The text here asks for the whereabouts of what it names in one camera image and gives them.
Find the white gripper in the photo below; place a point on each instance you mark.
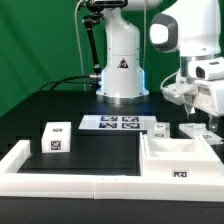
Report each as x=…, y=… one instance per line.
x=206, y=75

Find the white cabinet door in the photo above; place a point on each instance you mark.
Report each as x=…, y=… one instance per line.
x=161, y=130
x=196, y=129

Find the white cabinet body box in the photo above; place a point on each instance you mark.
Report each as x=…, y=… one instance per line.
x=178, y=158

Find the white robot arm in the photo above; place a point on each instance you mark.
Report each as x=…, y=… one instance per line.
x=190, y=27

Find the white cabinet top block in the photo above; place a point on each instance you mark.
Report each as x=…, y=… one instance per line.
x=56, y=137

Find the white marker base sheet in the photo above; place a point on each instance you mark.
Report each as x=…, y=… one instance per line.
x=116, y=122

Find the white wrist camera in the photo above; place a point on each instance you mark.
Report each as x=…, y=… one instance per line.
x=173, y=92

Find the white U-shaped obstacle frame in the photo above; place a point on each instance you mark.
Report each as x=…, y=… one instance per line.
x=15, y=183

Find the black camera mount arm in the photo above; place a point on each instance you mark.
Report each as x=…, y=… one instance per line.
x=96, y=8

